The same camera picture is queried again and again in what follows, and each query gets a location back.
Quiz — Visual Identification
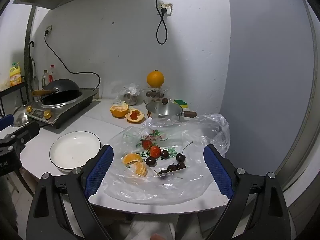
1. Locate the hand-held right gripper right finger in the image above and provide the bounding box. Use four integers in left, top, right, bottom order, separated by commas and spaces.
204, 144, 292, 240

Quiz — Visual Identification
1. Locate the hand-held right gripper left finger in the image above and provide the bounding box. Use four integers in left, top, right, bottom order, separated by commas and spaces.
26, 144, 114, 240

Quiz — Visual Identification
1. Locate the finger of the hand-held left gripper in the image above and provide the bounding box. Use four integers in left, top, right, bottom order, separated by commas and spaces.
4, 121, 40, 153
0, 114, 13, 132

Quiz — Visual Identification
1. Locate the white plate with dark rim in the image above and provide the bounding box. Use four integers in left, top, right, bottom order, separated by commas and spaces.
49, 131, 102, 173

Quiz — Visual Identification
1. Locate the peeled orange segment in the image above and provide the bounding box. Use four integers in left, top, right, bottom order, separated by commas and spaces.
134, 162, 148, 178
123, 153, 144, 165

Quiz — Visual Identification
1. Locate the clear printed plastic bag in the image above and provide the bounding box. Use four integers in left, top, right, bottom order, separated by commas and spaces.
104, 114, 230, 204

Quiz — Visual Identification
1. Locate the pointed red strawberry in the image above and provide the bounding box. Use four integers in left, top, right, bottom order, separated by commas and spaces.
149, 146, 162, 158

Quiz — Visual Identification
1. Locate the black metal rack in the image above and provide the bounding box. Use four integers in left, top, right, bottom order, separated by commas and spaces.
0, 81, 30, 117

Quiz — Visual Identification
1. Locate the yellow oil bottle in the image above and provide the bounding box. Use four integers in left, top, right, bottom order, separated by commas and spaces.
9, 62, 23, 87

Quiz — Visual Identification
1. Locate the black induction cooker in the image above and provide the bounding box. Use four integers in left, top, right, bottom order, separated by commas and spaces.
25, 88, 98, 130

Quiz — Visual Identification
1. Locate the black wok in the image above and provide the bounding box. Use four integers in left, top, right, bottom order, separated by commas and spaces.
31, 79, 82, 98

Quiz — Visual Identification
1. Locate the half peeled orange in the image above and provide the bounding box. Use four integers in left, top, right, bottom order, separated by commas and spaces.
110, 101, 130, 118

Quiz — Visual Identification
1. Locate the open orange peel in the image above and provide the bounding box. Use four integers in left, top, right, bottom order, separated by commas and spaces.
124, 107, 145, 124

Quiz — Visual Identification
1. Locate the grey vertical pipe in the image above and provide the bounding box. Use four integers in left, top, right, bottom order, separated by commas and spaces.
23, 5, 37, 100

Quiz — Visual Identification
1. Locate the steel cup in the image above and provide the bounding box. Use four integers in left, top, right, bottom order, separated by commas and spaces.
126, 92, 138, 106

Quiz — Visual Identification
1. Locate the yellow green sponge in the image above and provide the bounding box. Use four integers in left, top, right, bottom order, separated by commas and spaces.
174, 99, 192, 109

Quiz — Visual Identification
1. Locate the crumpled clear plastic wrap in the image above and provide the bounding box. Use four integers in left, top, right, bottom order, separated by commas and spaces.
114, 83, 140, 105

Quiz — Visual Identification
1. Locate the clear glass jar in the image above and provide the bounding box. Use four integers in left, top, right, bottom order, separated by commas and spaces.
144, 86, 168, 101

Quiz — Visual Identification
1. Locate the whole orange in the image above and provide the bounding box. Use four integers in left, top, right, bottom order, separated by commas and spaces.
147, 70, 165, 88

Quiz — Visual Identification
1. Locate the steel saucepan with wooden handle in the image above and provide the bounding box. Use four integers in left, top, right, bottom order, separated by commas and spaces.
146, 105, 197, 123

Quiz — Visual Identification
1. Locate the black cooker power cable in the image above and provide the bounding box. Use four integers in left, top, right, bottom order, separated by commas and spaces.
44, 29, 101, 91

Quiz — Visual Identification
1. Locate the looped black power cable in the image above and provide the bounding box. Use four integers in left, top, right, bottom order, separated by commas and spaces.
151, 0, 168, 45

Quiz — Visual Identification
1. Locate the white wall outlet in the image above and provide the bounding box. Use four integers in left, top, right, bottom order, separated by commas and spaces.
157, 3, 173, 17

